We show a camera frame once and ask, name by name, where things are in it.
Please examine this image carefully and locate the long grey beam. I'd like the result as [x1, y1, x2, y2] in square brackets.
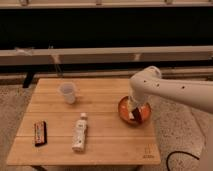
[0, 45, 213, 66]

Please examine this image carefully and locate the wooden table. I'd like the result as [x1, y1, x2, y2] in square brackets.
[7, 78, 161, 166]

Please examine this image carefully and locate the clear plastic cup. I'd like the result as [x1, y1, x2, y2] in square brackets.
[58, 82, 76, 104]

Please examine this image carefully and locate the white sponge block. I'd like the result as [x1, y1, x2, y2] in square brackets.
[128, 112, 135, 120]

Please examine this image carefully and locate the white plastic bottle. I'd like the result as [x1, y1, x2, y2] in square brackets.
[72, 113, 88, 152]

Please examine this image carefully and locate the black cable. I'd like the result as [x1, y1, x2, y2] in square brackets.
[165, 150, 201, 171]

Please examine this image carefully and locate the orange ceramic bowl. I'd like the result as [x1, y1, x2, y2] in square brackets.
[118, 96, 151, 126]

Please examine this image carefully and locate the black red candy bar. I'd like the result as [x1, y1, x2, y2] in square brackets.
[34, 121, 47, 147]

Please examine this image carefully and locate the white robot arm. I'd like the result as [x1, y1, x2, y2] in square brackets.
[129, 66, 213, 171]

